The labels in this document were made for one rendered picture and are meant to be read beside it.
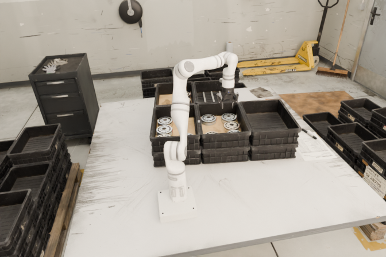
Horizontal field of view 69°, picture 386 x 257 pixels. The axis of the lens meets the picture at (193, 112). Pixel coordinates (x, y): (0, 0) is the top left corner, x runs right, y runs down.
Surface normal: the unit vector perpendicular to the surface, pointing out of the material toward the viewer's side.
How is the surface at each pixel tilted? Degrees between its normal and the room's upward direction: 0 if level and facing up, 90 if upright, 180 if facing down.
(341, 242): 0
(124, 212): 0
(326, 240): 0
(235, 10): 90
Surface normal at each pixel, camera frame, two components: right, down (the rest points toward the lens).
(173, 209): -0.05, -0.90
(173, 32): 0.17, 0.48
